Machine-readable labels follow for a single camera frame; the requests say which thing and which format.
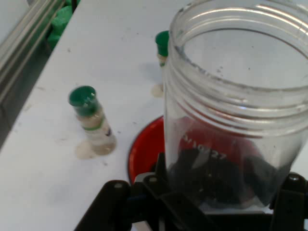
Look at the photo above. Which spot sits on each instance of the aluminium wall rail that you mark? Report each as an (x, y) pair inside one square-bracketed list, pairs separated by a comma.
[(21, 36)]

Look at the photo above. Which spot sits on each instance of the spice bottle with pale contents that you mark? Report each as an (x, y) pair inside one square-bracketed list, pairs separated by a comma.
[(162, 43)]

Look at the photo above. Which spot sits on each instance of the spice bottle with dark contents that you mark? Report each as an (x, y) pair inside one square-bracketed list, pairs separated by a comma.
[(83, 98)]

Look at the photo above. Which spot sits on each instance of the clear plastic jar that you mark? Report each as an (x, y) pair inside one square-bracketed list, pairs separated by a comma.
[(240, 113)]

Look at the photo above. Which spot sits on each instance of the green foam block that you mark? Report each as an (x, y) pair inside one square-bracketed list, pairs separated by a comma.
[(60, 21)]

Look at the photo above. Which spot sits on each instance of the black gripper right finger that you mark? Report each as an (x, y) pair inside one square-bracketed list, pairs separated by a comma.
[(291, 204)]

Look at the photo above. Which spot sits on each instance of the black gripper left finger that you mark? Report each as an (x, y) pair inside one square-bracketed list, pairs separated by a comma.
[(168, 204)]

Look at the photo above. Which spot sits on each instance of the red bowl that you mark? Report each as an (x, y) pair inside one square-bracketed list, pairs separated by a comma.
[(144, 144)]

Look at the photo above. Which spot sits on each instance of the black seed pile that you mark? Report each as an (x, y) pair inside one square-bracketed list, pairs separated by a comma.
[(216, 183)]

